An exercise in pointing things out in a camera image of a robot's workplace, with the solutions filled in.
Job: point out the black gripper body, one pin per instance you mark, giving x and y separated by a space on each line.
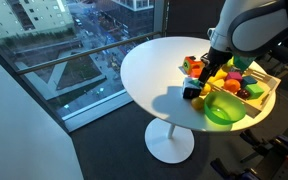
217 58

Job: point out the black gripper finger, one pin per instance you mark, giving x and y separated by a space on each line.
204 77
214 72

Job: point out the soft cube with green triangle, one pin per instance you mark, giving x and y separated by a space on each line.
191 88

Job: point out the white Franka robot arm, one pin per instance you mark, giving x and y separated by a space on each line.
250 26

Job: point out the small orange block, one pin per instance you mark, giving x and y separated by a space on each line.
196 72

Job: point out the lime yellow block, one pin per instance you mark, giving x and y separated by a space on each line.
230 62

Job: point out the pink block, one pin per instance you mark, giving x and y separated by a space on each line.
234 76

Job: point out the blue block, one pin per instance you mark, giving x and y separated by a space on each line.
248 81

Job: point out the green block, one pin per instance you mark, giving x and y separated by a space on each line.
254 91

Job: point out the wooden tray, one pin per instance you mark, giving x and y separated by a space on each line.
267 83

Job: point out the yellow toy banana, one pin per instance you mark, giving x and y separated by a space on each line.
220 78

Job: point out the yellow toy lemon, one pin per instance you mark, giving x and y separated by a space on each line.
206 89

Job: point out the red orange soft cube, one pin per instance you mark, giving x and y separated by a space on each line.
190 64

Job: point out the toy orange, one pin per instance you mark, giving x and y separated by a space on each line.
232 85

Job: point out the yellow orange toy peach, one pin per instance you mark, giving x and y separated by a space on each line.
197 103

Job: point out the dark red toy plum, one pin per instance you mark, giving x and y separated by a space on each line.
243 94

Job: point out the green plastic bowl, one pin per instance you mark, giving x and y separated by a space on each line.
224 108

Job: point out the black orange clamp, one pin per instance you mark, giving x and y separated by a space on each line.
277 146

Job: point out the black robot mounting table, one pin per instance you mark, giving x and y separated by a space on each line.
284 166

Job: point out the window railing bar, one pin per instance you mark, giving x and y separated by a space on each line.
84 52

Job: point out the dark window frame pillar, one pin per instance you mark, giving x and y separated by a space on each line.
160 16

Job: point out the white table pedestal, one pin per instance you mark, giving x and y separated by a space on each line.
169 141

